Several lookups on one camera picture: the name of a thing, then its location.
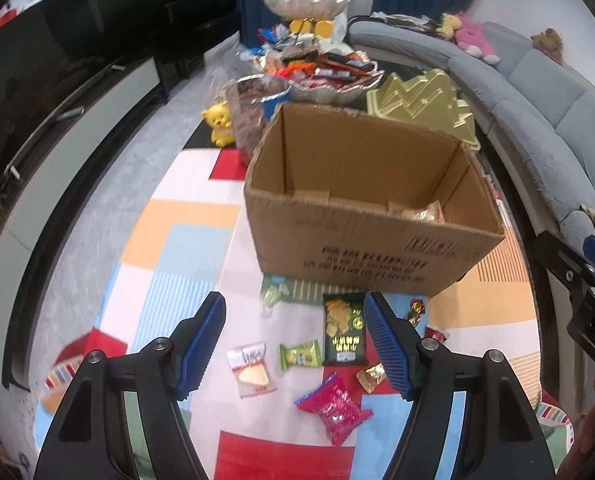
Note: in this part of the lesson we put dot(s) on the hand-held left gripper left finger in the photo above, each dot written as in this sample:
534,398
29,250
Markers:
205,345

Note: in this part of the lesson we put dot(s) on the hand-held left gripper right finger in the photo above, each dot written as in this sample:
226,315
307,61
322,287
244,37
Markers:
385,350

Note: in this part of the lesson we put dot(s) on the dark green cracker packet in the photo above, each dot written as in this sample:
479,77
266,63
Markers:
345,335

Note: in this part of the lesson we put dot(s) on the brown cardboard box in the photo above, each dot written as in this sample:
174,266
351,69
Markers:
357,255

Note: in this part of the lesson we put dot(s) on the clear jar of brown snacks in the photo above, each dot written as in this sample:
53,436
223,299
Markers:
247,120

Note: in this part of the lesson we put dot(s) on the person's right hand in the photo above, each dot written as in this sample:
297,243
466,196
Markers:
592,435

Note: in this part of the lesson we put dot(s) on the red gold wrapped candy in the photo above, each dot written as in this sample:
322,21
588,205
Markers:
416,310

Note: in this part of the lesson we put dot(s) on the small red candy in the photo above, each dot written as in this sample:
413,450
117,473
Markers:
435,333

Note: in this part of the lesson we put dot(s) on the clear cake slice packet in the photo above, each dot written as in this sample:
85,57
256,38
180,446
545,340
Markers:
251,375

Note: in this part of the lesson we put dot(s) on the pink snack packet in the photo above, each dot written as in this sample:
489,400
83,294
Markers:
335,405

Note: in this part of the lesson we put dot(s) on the light green snack packet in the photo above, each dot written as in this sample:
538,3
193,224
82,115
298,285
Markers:
301,355

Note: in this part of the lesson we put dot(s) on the green white candy packet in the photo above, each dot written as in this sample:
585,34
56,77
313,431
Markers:
272,292

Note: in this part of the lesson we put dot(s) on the colourful play mat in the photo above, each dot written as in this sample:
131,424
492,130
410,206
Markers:
187,240

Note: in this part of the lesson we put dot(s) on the grey curved sofa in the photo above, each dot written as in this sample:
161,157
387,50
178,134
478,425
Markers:
552,125

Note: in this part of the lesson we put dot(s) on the gold snack packet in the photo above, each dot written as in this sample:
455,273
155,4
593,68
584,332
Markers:
427,215

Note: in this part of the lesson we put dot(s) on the gold tree-shaped box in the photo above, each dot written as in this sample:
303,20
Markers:
417,100

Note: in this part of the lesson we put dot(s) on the brown teddy bear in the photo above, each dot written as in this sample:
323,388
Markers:
547,40

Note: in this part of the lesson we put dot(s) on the grey television cabinet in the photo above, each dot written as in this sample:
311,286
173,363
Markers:
77,160

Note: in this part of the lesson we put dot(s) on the yellow bear toy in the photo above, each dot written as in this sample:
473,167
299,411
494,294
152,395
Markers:
219,120

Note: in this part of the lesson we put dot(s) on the pink plush toy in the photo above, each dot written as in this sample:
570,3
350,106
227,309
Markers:
472,35

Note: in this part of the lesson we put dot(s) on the yellow plush toy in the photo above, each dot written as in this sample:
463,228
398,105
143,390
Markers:
447,22

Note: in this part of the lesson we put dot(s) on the pile of assorted snack packets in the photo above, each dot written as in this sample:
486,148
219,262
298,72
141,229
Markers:
322,65

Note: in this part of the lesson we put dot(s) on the patterned cloth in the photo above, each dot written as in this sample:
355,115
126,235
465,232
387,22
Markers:
402,20

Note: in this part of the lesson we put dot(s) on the black glossy cabinet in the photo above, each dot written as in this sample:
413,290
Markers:
197,40

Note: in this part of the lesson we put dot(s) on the gold dish stand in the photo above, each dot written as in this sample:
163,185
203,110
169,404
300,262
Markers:
310,26

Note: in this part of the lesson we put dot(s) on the small shell-shaped dish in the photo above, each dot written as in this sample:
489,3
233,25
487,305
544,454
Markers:
302,7

